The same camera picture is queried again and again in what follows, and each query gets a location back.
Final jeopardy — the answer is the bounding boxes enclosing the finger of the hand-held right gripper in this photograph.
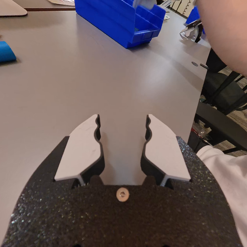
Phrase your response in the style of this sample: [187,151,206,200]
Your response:
[132,0,157,9]

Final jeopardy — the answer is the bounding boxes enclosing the black office chair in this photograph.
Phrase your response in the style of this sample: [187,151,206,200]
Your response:
[200,47,247,116]

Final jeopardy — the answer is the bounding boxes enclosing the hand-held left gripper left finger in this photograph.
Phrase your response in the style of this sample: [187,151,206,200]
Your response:
[54,114,106,185]

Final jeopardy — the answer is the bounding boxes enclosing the plain blue plastic bin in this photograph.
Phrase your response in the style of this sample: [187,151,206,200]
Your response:
[74,0,166,49]

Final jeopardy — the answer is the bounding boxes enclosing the person's white shirt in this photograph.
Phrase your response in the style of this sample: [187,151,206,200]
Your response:
[196,145,247,247]

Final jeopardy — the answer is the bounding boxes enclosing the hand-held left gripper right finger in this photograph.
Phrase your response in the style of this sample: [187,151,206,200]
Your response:
[140,114,192,186]

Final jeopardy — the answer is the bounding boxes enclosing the black coiled cable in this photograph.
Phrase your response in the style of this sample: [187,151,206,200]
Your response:
[180,0,190,15]

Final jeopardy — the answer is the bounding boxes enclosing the clear plastic packet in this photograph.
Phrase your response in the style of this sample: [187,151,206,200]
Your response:
[47,0,75,6]

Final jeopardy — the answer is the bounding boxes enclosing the blue container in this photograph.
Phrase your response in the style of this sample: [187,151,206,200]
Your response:
[185,6,201,26]

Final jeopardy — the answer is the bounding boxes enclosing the person's right forearm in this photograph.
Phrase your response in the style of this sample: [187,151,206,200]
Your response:
[198,0,247,74]

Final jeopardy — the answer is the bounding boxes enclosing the black metal frame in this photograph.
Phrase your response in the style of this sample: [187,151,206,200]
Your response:
[193,101,247,155]

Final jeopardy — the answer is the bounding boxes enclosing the black and white device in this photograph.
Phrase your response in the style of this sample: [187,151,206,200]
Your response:
[179,19,205,43]

